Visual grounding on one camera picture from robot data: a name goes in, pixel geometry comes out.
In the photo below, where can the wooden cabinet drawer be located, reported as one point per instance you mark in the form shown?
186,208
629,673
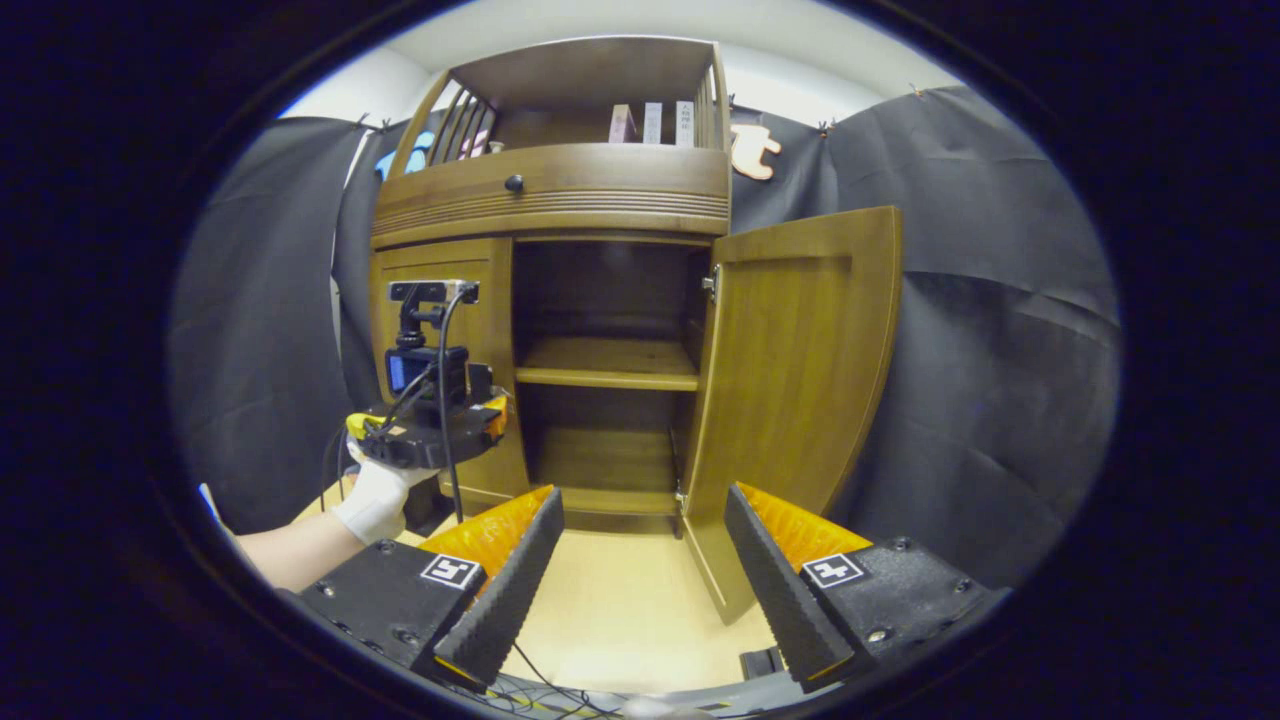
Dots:
620,185

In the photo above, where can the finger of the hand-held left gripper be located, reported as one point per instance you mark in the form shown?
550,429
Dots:
497,418

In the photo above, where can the wooden cabinet inner shelf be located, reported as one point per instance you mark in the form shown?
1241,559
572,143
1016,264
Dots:
610,360

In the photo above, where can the black backdrop cloth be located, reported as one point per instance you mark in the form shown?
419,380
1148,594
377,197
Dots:
1000,350

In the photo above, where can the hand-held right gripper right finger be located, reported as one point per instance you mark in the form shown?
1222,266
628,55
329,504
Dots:
780,590

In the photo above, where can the lavender book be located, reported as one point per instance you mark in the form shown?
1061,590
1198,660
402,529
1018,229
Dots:
652,123

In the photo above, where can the wooden double-door shoe cabinet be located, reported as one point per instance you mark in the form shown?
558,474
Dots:
590,75

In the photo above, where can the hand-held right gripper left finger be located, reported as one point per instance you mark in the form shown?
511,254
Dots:
510,600

